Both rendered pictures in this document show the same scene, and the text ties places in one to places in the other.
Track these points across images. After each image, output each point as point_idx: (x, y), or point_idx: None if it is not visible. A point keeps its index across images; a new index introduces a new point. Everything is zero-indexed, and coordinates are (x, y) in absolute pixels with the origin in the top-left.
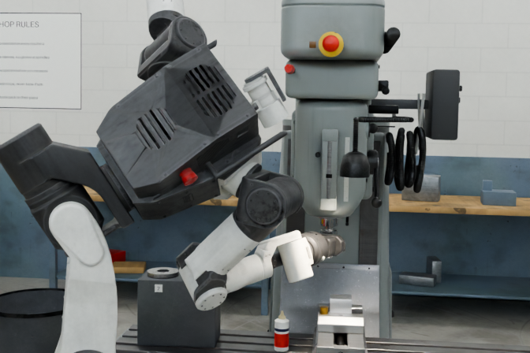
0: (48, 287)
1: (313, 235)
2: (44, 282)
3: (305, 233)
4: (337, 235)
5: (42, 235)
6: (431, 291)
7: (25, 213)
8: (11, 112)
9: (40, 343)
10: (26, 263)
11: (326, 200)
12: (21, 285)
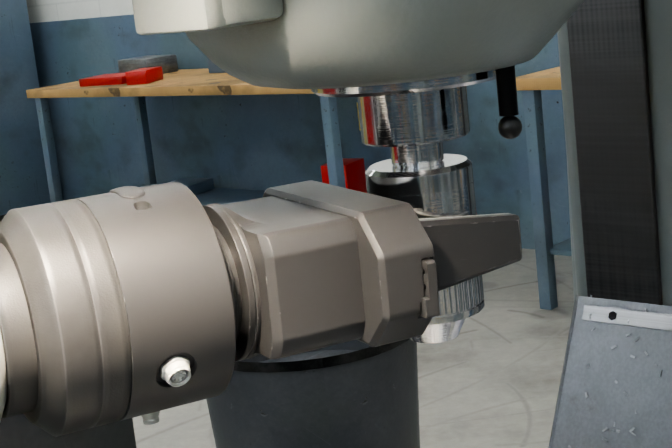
0: (560, 272)
1: (100, 212)
2: (560, 260)
3: (65, 200)
4: (392, 204)
5: (555, 166)
6: None
7: (521, 122)
8: None
9: (283, 433)
10: (530, 221)
11: None
12: (513, 265)
